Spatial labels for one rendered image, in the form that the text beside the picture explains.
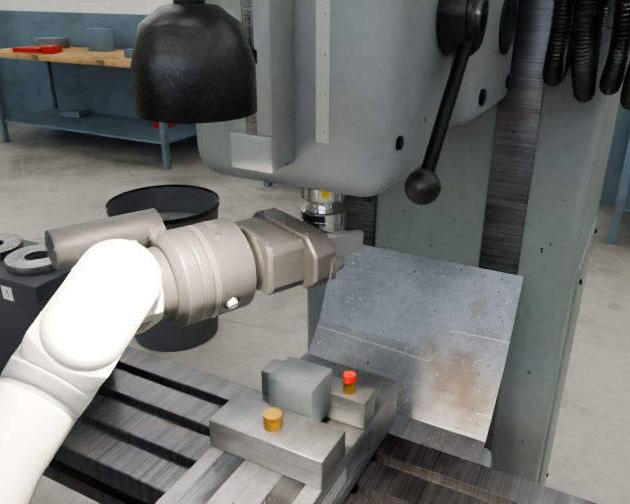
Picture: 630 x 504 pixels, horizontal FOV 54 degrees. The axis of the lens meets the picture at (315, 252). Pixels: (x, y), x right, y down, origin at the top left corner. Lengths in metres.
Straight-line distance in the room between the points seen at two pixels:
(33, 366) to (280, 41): 0.30
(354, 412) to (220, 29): 0.54
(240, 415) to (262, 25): 0.45
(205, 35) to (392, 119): 0.20
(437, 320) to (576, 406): 1.64
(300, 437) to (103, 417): 0.35
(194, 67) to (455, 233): 0.72
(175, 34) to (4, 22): 7.56
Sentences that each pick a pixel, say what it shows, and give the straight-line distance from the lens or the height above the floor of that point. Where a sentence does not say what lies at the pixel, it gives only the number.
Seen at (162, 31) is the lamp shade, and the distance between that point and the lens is 0.36.
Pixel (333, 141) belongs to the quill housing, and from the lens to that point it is 0.51.
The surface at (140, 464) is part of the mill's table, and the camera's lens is 0.88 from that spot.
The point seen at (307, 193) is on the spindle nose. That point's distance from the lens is 0.62.
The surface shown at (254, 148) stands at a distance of 0.50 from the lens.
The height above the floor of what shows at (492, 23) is 1.44.
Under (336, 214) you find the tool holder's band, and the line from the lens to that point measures 0.62.
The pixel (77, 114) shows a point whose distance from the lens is 6.73.
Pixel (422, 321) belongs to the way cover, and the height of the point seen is 0.97.
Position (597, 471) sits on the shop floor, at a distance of 2.35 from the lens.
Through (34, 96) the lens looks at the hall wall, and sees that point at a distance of 7.77.
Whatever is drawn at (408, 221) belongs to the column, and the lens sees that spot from 1.02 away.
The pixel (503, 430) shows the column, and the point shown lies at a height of 0.77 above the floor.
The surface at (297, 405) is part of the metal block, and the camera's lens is 0.74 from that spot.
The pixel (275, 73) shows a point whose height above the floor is 1.42.
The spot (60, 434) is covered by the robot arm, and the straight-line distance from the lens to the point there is 0.51.
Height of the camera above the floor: 1.48
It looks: 24 degrees down
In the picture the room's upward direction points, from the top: straight up
